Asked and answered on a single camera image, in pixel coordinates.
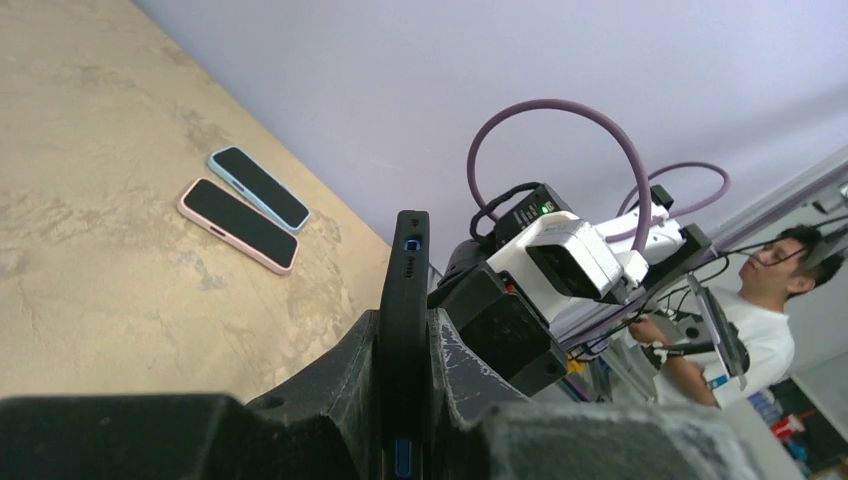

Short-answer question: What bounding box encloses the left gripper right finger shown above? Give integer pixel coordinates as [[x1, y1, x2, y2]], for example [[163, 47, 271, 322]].
[[426, 309, 756, 479]]

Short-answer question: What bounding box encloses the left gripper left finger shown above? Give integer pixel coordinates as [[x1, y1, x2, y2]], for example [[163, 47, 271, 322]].
[[1, 310, 378, 479]]

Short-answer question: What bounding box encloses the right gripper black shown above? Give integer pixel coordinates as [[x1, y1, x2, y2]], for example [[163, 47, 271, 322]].
[[427, 240, 569, 397]]

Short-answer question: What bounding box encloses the phone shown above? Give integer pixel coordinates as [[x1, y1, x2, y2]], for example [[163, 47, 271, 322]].
[[177, 178, 299, 275], [377, 210, 429, 479], [207, 145, 311, 233]]

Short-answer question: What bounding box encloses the phone in blue case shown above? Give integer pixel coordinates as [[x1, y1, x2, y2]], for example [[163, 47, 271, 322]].
[[207, 145, 311, 233]]

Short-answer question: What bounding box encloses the person in white shirt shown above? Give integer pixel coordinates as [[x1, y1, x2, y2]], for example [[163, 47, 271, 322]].
[[653, 224, 846, 408]]

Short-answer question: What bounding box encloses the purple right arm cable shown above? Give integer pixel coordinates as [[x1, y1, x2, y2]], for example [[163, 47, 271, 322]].
[[466, 99, 733, 253]]

